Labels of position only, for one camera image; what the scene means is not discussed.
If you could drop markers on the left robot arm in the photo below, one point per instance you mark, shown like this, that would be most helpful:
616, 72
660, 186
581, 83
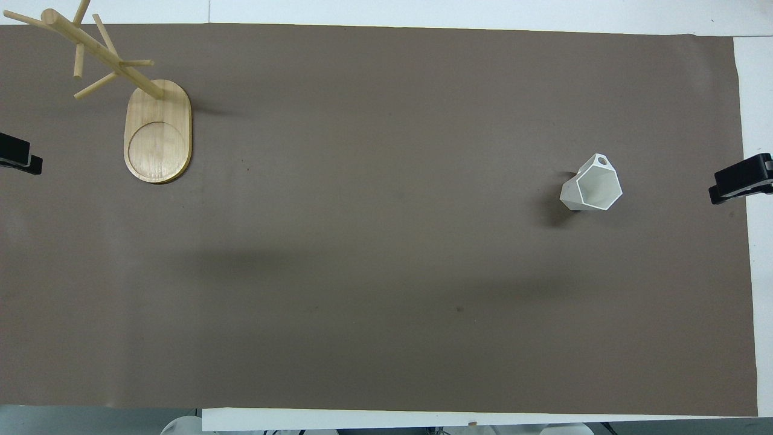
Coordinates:
181, 425

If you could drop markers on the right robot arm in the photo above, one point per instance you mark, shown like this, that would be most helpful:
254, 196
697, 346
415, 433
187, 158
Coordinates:
558, 429

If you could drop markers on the white hexagonal cup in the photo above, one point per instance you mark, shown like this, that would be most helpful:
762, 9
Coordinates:
598, 188

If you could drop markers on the wooden cup rack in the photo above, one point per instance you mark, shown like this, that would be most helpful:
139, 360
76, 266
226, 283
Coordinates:
158, 145

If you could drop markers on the black right clamp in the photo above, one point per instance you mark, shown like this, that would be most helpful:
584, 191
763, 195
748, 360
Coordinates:
741, 179

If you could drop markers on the black clamp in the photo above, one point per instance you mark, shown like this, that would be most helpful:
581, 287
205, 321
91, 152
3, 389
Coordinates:
741, 179
15, 154

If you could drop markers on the black left clamp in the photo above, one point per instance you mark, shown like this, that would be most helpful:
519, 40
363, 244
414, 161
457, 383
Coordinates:
15, 154

